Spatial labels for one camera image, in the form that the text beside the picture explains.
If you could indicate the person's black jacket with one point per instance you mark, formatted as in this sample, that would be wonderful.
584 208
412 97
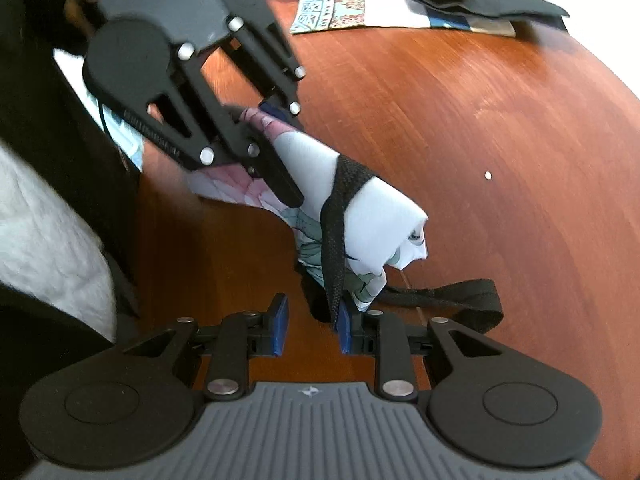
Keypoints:
50 110

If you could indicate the light blue white cloth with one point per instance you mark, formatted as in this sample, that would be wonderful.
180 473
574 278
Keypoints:
125 135

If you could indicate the patterned white shopping bag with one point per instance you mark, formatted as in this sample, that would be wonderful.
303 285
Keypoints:
340 7

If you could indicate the person's white fleece garment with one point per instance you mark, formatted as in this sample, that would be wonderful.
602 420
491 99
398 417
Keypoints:
45 240

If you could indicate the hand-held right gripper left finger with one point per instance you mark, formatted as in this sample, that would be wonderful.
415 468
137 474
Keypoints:
280 325

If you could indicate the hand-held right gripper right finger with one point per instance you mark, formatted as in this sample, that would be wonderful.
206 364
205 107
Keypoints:
345 332

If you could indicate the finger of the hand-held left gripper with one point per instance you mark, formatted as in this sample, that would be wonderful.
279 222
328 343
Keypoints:
285 87
235 135

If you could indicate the floral shopping bag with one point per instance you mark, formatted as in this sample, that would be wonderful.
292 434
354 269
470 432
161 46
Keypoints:
380 210

